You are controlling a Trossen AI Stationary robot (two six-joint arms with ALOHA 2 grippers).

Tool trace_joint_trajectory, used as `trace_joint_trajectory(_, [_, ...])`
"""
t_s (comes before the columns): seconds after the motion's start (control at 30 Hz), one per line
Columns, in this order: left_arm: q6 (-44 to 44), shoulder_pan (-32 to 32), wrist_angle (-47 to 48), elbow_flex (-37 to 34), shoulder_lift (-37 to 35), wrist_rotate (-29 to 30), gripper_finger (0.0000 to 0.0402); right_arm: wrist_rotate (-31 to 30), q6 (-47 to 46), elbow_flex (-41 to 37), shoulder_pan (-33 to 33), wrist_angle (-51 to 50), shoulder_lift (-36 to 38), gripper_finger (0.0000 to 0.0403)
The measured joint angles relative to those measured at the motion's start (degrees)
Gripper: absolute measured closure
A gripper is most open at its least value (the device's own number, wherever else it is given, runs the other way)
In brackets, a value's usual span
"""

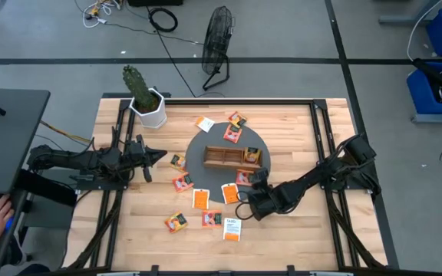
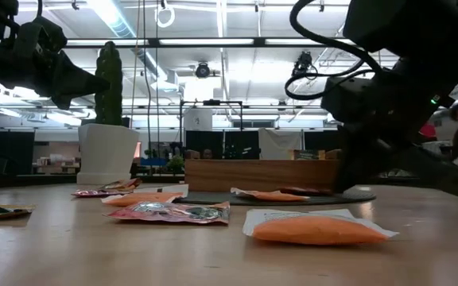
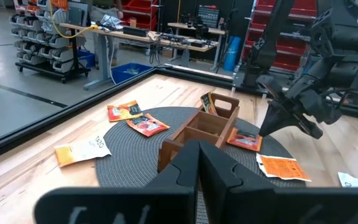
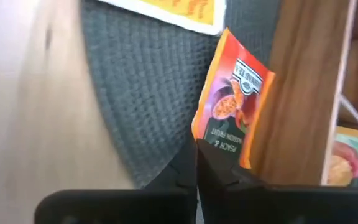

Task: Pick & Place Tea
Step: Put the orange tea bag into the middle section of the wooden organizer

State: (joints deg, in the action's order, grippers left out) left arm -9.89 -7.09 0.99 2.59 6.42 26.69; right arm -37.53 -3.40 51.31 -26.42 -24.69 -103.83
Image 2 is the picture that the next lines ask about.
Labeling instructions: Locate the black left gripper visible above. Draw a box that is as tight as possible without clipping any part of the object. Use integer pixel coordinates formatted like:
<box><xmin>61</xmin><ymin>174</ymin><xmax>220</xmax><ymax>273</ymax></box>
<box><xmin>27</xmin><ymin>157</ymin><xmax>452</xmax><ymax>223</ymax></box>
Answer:
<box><xmin>0</xmin><ymin>16</ymin><xmax>111</xmax><ymax>110</ymax></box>

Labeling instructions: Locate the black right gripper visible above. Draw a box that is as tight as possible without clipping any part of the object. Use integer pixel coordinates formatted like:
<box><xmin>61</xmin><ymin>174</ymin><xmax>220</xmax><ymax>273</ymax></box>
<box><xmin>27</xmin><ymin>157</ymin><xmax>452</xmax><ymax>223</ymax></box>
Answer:
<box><xmin>334</xmin><ymin>55</ymin><xmax>458</xmax><ymax>198</ymax></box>

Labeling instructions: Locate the orange and white Tazo packet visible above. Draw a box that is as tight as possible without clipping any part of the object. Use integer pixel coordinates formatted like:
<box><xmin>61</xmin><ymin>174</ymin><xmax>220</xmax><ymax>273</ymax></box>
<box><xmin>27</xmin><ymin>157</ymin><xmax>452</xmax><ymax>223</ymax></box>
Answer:
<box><xmin>230</xmin><ymin>187</ymin><xmax>311</xmax><ymax>203</ymax></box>
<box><xmin>242</xmin><ymin>208</ymin><xmax>400</xmax><ymax>246</ymax></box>
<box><xmin>100</xmin><ymin>184</ymin><xmax>190</xmax><ymax>207</ymax></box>

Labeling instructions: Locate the red orange Ahmad tea packet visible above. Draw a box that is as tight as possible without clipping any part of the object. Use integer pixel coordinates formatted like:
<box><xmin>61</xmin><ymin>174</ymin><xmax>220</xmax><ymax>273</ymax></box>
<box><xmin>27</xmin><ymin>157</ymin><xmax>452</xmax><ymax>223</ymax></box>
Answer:
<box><xmin>103</xmin><ymin>200</ymin><xmax>231</xmax><ymax>226</ymax></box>
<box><xmin>71</xmin><ymin>188</ymin><xmax>130</xmax><ymax>199</ymax></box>
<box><xmin>278</xmin><ymin>185</ymin><xmax>336</xmax><ymax>196</ymax></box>

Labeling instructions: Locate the wooden tea organizer box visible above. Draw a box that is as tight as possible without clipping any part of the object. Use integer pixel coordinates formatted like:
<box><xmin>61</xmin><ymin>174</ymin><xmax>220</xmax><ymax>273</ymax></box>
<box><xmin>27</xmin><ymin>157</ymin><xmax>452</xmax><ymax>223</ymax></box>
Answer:
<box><xmin>184</xmin><ymin>149</ymin><xmax>344</xmax><ymax>194</ymax></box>

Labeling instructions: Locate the green cactus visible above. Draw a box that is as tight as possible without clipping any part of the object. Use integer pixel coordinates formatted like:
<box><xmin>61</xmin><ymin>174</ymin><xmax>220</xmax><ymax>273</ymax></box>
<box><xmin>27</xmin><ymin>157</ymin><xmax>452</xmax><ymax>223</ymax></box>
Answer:
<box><xmin>94</xmin><ymin>41</ymin><xmax>124</xmax><ymax>126</ymax></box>

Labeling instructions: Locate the white plant pot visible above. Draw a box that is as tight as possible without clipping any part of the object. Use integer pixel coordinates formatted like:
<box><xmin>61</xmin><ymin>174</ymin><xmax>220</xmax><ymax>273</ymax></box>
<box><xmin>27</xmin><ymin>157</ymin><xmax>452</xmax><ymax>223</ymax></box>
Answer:
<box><xmin>76</xmin><ymin>122</ymin><xmax>141</xmax><ymax>186</ymax></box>

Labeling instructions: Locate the black partition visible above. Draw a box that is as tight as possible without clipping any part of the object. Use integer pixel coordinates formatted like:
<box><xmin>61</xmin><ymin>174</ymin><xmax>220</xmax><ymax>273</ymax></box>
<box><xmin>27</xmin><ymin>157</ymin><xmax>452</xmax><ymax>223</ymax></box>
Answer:
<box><xmin>0</xmin><ymin>130</ymin><xmax>36</xmax><ymax>176</ymax></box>

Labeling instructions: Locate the small blue bin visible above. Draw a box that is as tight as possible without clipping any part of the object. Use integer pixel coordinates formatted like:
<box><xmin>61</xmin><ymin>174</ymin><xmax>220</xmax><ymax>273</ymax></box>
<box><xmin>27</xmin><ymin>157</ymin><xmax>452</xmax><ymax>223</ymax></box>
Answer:
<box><xmin>140</xmin><ymin>157</ymin><xmax>169</xmax><ymax>167</ymax></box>

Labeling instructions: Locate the white cloth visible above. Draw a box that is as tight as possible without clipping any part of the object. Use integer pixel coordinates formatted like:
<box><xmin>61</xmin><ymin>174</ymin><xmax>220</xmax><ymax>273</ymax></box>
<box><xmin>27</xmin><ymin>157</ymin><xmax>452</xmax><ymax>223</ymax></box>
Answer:
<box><xmin>258</xmin><ymin>127</ymin><xmax>304</xmax><ymax>160</ymax></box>

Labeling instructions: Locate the white panel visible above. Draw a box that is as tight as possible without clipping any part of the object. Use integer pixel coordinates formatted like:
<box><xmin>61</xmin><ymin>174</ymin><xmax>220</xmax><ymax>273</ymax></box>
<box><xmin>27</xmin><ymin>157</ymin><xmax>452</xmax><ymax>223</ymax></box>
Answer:
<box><xmin>184</xmin><ymin>107</ymin><xmax>214</xmax><ymax>132</ymax></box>

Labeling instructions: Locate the small green plant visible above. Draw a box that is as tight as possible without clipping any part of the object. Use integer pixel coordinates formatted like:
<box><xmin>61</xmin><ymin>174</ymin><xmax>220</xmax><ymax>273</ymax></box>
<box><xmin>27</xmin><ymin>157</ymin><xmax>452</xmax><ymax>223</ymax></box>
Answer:
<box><xmin>166</xmin><ymin>154</ymin><xmax>185</xmax><ymax>175</ymax></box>

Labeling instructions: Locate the black framed LED light bar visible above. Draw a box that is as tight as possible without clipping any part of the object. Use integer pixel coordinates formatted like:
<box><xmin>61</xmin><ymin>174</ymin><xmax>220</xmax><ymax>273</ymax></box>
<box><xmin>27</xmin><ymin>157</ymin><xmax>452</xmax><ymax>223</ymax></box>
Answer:
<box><xmin>64</xmin><ymin>37</ymin><xmax>358</xmax><ymax>49</ymax></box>

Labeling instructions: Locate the grey round woven placemat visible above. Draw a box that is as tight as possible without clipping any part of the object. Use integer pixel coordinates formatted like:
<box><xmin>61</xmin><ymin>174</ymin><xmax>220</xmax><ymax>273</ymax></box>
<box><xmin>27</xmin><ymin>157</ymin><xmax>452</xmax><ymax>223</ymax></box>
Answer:
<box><xmin>173</xmin><ymin>188</ymin><xmax>377</xmax><ymax>207</ymax></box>

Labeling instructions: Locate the thin hanging cable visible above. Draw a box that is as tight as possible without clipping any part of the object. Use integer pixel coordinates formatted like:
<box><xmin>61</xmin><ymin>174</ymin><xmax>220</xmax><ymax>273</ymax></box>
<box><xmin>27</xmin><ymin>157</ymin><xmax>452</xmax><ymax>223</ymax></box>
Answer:
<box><xmin>143</xmin><ymin>0</ymin><xmax>153</xmax><ymax>176</ymax></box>

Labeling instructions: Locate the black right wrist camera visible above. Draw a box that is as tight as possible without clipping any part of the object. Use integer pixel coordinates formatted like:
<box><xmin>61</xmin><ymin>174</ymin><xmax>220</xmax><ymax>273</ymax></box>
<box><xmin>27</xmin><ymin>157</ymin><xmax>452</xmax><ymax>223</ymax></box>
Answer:
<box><xmin>320</xmin><ymin>75</ymin><xmax>377</xmax><ymax>124</ymax></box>

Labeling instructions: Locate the black aluminium table frame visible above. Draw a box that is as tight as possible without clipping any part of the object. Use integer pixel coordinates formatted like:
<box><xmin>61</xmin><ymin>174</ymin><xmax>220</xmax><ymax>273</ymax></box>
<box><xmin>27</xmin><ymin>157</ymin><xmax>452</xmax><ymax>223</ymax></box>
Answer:
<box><xmin>0</xmin><ymin>172</ymin><xmax>458</xmax><ymax>195</ymax></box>

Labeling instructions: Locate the white cable loop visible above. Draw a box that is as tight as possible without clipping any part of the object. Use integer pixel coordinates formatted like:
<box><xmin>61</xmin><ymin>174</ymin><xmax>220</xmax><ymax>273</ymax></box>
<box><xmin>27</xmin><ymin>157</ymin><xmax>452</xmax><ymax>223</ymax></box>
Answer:
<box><xmin>153</xmin><ymin>2</ymin><xmax>177</xmax><ymax>29</ymax></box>

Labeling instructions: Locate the thin black camera cable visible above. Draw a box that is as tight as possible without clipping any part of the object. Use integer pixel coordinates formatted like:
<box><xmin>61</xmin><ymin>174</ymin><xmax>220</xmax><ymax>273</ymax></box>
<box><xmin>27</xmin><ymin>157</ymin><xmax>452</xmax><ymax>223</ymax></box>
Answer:
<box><xmin>284</xmin><ymin>68</ymin><xmax>375</xmax><ymax>101</ymax></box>

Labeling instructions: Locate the black background rig frame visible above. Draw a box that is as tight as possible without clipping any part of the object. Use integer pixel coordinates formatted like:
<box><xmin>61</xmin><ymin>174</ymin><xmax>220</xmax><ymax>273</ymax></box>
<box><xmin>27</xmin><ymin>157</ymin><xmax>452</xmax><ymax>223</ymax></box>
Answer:
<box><xmin>179</xmin><ymin>99</ymin><xmax>245</xmax><ymax>160</ymax></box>

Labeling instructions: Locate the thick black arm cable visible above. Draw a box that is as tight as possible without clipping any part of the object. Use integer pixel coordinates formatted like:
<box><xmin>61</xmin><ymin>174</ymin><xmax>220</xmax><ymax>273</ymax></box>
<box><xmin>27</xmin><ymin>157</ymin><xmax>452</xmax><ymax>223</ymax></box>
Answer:
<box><xmin>289</xmin><ymin>0</ymin><xmax>385</xmax><ymax>76</ymax></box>

